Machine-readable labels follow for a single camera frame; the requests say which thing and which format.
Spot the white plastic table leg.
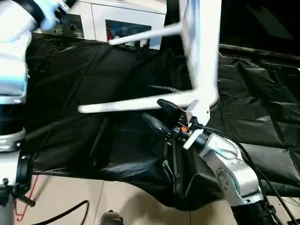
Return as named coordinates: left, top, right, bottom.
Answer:
left=78, top=90, right=200, bottom=115
left=108, top=22, right=184, bottom=47

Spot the white plastic table top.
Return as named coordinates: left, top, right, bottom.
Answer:
left=180, top=0, right=223, bottom=125

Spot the white cabinet with glass doors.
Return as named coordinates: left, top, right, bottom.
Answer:
left=67, top=0, right=170, bottom=52

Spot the black plastic mat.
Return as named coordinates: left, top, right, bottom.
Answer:
left=22, top=32, right=300, bottom=210

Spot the long black bar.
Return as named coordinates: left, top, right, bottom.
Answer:
left=218, top=43, right=300, bottom=60

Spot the dark grey robot foot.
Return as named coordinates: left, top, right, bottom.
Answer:
left=97, top=210, right=125, bottom=225

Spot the black metal floor stand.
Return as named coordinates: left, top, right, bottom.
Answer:
left=14, top=194, right=36, bottom=207

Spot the thin black floor cable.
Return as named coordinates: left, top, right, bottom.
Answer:
left=39, top=199, right=90, bottom=225

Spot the thin red cable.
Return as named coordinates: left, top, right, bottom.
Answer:
left=13, top=174, right=40, bottom=223

